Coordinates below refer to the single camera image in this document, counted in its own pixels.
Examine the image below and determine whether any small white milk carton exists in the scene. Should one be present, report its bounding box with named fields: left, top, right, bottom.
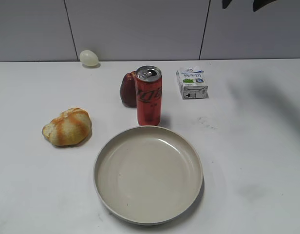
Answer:
left=176, top=66, right=208, bottom=99

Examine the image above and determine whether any dark red wax apple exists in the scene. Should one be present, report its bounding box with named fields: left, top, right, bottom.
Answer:
left=120, top=71, right=137, bottom=108

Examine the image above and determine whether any crusty bread roll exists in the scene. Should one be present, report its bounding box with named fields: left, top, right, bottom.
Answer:
left=42, top=108, right=92, bottom=146

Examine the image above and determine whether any pale green egg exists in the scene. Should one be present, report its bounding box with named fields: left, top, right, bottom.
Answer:
left=79, top=50, right=99, bottom=67

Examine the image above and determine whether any beige round plate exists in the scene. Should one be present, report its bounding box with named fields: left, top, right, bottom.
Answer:
left=94, top=126, right=204, bottom=225

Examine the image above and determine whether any red cola can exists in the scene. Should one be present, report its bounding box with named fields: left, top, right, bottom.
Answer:
left=135, top=66, right=162, bottom=125

